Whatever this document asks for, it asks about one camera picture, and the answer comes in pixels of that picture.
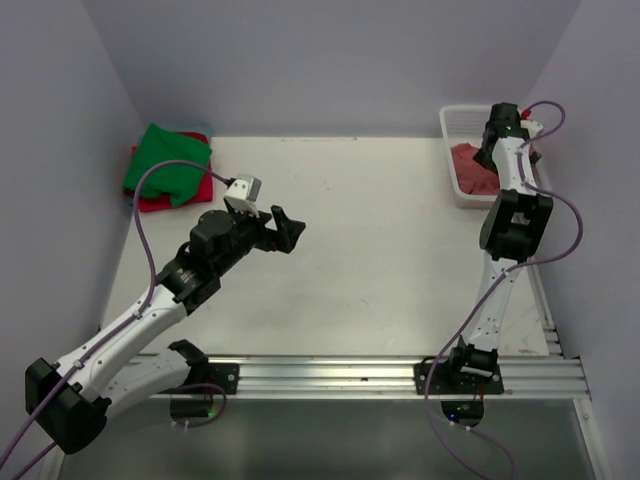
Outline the aluminium mounting rail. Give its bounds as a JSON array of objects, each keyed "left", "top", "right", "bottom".
[{"left": 69, "top": 353, "right": 586, "bottom": 400}]

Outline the green folded t shirt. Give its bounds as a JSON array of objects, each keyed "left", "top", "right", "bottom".
[{"left": 122, "top": 123, "right": 212, "bottom": 208}]

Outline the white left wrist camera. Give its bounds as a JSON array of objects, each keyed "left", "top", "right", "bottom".
[{"left": 223, "top": 174, "right": 262, "bottom": 216}]

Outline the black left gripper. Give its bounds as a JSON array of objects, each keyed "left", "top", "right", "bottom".
[{"left": 213, "top": 203, "right": 304, "bottom": 276}]

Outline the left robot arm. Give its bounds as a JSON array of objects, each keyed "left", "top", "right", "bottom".
[{"left": 25, "top": 205, "right": 306, "bottom": 454}]

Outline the white plastic basket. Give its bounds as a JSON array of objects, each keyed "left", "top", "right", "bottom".
[{"left": 439, "top": 105, "right": 499, "bottom": 210}]

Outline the salmon pink t shirt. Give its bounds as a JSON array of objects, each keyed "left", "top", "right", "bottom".
[{"left": 450, "top": 143, "right": 500, "bottom": 196}]

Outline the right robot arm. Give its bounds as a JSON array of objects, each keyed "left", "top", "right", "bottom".
[{"left": 414, "top": 103, "right": 554, "bottom": 395}]

